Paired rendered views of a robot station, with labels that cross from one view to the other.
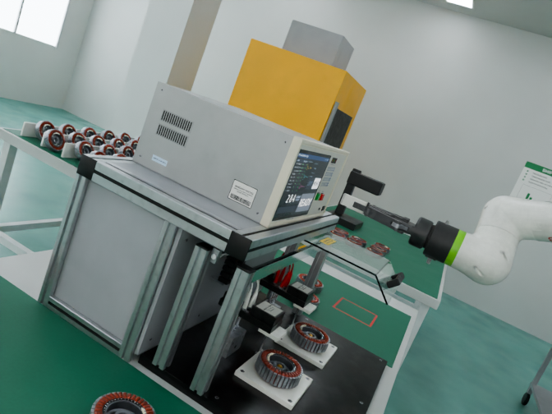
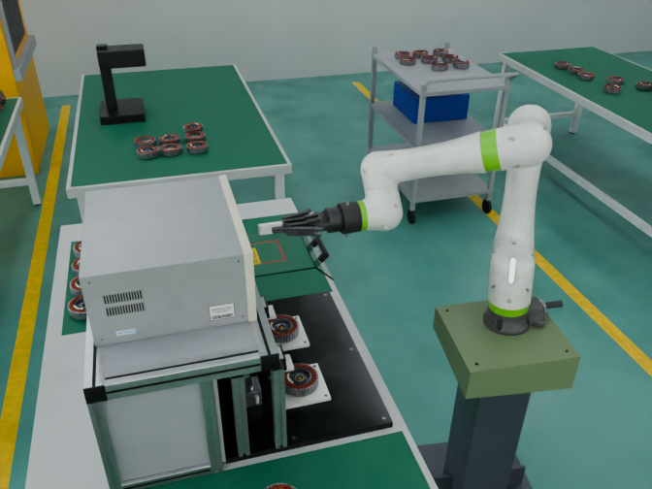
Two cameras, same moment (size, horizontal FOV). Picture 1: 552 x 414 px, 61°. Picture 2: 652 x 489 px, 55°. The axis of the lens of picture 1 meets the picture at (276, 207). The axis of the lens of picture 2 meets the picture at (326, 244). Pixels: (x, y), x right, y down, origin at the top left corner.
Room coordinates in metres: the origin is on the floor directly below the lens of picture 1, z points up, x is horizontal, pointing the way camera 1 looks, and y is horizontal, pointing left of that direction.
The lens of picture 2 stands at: (-0.14, 0.58, 2.12)
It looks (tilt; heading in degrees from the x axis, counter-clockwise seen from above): 32 degrees down; 325
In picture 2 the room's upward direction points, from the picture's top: 1 degrees clockwise
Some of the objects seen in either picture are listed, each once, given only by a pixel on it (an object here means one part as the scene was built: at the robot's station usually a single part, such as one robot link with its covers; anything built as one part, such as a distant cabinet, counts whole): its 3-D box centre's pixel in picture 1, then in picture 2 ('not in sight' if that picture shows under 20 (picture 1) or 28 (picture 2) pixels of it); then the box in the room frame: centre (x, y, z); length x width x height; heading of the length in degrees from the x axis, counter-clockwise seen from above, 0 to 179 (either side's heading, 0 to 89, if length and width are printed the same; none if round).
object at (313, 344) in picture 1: (310, 337); (281, 328); (1.24, -0.23, 0.80); 0.11 x 0.11 x 0.04
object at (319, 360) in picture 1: (306, 344); (281, 334); (1.24, -0.23, 0.78); 0.15 x 0.15 x 0.01; 71
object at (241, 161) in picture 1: (250, 156); (167, 252); (1.24, 0.11, 1.22); 0.44 x 0.39 x 0.20; 161
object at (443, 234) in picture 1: (439, 242); (347, 218); (1.14, -0.41, 1.20); 0.09 x 0.06 x 0.12; 161
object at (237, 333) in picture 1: (227, 338); (250, 389); (1.06, -0.01, 0.80); 0.07 x 0.05 x 0.06; 161
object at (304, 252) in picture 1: (294, 256); not in sight; (1.16, -0.09, 1.03); 0.62 x 0.01 x 0.03; 161
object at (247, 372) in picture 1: (274, 376); (299, 385); (1.01, -0.15, 0.78); 0.15 x 0.15 x 0.01; 71
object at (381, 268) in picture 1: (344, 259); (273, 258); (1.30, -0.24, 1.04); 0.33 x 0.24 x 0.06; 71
